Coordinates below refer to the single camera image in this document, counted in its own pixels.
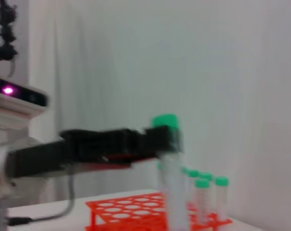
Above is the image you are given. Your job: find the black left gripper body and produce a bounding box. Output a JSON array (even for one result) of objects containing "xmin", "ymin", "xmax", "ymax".
[{"xmin": 5, "ymin": 139, "xmax": 75, "ymax": 179}]

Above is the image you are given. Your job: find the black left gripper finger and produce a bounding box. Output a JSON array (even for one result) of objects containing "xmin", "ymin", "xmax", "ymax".
[
  {"xmin": 72, "ymin": 154, "xmax": 162, "ymax": 171},
  {"xmin": 59, "ymin": 125, "xmax": 185, "ymax": 160}
]

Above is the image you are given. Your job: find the green capped clear test tube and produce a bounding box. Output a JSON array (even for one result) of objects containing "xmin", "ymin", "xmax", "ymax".
[
  {"xmin": 188, "ymin": 169, "xmax": 200, "ymax": 203},
  {"xmin": 151, "ymin": 114, "xmax": 192, "ymax": 231},
  {"xmin": 194, "ymin": 180, "xmax": 211, "ymax": 223},
  {"xmin": 214, "ymin": 176, "xmax": 230, "ymax": 222},
  {"xmin": 199, "ymin": 171, "xmax": 213, "ymax": 181}
]

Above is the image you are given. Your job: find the red plastic test tube rack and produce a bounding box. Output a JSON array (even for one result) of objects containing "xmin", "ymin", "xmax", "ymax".
[{"xmin": 84, "ymin": 192, "xmax": 233, "ymax": 231}]

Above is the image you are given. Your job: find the grey left gripper cable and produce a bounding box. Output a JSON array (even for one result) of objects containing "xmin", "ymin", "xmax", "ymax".
[{"xmin": 5, "ymin": 172, "xmax": 77, "ymax": 227}]

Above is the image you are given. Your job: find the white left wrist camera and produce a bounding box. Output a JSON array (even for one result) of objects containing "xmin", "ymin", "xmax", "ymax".
[{"xmin": 0, "ymin": 76, "xmax": 50, "ymax": 132}]

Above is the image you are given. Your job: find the black braided cable bundle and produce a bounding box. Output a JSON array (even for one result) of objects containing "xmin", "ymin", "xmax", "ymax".
[{"xmin": 0, "ymin": 0, "xmax": 19, "ymax": 61}]

